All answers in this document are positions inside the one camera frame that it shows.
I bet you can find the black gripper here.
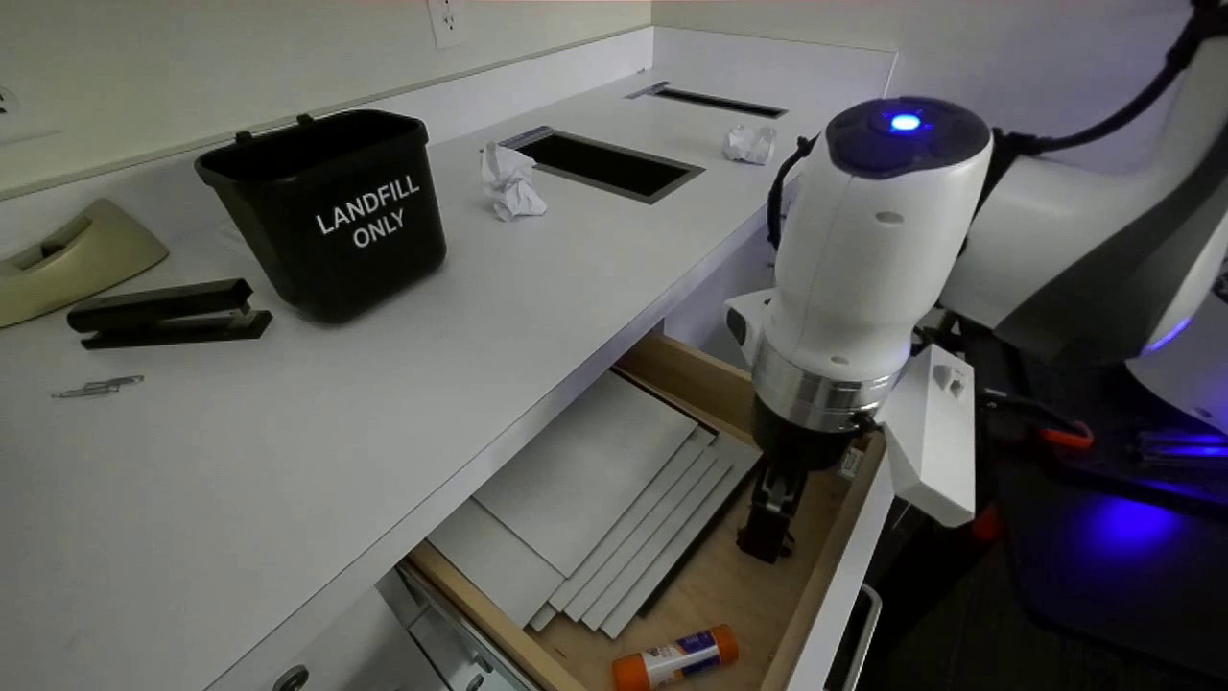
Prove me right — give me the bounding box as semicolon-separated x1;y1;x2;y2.
748;405;890;529

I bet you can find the dark staple remover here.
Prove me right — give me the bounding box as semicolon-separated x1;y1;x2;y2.
733;506;794;570

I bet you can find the open wooden drawer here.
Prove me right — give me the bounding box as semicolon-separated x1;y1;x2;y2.
397;328;900;691

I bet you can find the rectangular counter opening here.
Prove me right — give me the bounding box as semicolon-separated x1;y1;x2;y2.
504;123;706;207

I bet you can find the black stapler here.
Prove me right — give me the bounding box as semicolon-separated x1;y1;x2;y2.
64;276;277;355

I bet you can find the white folder stack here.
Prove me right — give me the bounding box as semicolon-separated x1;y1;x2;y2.
424;370;766;642

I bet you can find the orange glue stick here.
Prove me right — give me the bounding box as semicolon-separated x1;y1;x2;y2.
605;624;744;691

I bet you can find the red black clamp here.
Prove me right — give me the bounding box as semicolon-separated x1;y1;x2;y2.
1037;419;1100;461
967;500;1005;551

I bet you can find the black robot table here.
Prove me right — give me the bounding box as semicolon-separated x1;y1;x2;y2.
878;318;1228;685

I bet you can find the crumpled white paper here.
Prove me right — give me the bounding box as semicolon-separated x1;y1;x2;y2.
477;140;552;228
719;118;781;168

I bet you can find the black landfill bin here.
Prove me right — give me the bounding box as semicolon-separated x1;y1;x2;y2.
193;108;447;322

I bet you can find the beige tape dispenser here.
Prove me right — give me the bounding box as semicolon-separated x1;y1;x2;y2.
0;196;172;333

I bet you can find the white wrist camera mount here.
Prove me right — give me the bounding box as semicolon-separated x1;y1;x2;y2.
881;340;983;533

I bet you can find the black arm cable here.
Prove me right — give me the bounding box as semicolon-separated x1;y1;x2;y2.
765;0;1228;254

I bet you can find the white wall outlet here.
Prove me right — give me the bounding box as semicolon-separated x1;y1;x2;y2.
424;0;469;54

